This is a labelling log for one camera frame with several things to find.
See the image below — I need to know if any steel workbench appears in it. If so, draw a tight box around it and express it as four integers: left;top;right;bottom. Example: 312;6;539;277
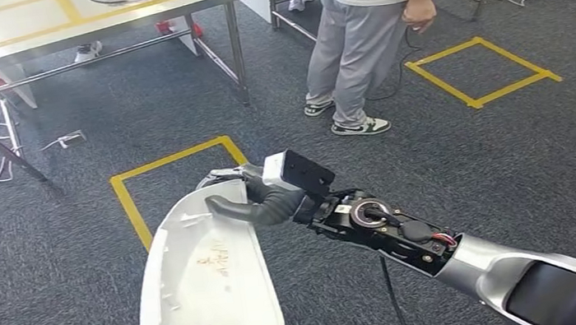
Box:
0;0;273;206

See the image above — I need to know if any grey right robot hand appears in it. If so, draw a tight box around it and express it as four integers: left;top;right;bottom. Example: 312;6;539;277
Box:
193;161;272;234

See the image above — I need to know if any yellow floor tape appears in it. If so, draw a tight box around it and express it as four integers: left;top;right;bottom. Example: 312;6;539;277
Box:
106;132;259;255
402;26;565;118

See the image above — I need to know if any black floor cable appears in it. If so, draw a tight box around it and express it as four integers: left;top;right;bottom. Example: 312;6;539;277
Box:
359;24;426;103

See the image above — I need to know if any white plug with cable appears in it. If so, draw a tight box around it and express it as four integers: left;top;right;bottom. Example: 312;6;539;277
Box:
37;129;90;153

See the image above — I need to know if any white plastic shell part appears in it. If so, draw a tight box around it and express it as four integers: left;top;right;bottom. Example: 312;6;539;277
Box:
123;175;286;325

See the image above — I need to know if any yellow bench marking tape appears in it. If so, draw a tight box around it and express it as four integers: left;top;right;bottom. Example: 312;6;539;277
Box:
0;0;216;49

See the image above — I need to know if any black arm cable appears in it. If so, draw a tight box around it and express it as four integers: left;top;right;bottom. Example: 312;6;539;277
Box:
379;253;416;325

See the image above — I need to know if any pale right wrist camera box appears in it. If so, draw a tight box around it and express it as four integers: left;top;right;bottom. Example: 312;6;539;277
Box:
258;144;338;204

